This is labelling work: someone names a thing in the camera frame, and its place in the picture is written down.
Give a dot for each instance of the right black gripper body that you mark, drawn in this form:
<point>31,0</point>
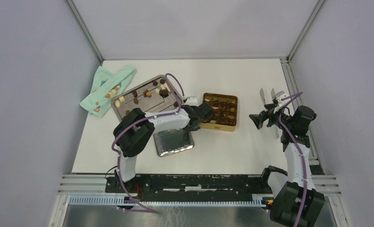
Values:
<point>274,118</point>

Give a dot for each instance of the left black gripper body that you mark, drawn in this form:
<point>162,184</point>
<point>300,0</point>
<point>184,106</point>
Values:
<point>195,128</point>

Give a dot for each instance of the gold chocolate box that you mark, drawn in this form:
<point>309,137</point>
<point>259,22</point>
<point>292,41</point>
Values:
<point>225,109</point>

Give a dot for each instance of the small square steel tray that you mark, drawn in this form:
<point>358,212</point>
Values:
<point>170,142</point>

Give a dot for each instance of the steel tray with rack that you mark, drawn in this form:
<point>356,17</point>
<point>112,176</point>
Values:
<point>153,95</point>

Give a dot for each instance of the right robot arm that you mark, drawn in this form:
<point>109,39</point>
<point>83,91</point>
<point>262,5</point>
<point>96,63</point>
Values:
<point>296,202</point>

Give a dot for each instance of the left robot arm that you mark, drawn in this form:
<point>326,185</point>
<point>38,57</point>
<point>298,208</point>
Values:
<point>135,130</point>

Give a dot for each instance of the green printed cloth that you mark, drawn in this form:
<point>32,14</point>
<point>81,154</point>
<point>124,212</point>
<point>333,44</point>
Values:
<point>106,86</point>

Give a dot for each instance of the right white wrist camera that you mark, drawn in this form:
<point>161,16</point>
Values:
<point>280,99</point>

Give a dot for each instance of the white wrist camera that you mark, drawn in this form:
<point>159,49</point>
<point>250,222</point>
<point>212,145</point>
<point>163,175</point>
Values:
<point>280,99</point>
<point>191,100</point>

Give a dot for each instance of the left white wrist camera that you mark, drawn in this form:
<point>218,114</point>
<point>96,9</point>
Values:
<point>191,100</point>

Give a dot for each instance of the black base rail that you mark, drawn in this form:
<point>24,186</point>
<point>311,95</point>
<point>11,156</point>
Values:
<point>191,188</point>

